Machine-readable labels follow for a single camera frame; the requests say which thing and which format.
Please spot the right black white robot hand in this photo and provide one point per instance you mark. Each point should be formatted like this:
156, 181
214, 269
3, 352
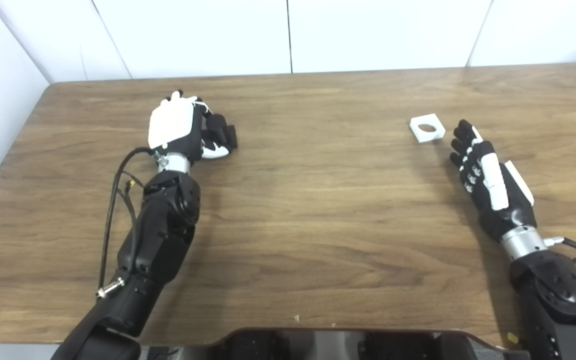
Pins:
508, 215

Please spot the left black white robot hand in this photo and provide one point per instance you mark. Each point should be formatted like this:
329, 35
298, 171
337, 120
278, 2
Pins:
170, 122

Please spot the black peg with square base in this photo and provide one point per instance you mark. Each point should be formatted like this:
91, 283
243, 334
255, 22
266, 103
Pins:
225, 135

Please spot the white square piece with hole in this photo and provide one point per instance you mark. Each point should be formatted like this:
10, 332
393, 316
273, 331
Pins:
417, 134

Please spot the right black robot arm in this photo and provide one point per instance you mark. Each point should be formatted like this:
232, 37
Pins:
553, 305

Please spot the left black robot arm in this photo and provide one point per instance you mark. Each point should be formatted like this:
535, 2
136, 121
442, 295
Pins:
158, 240

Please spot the small yellow tag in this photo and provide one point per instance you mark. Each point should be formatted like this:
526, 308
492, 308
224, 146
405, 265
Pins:
513, 338

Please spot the black robot torso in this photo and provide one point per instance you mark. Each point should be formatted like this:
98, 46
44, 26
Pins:
328, 347

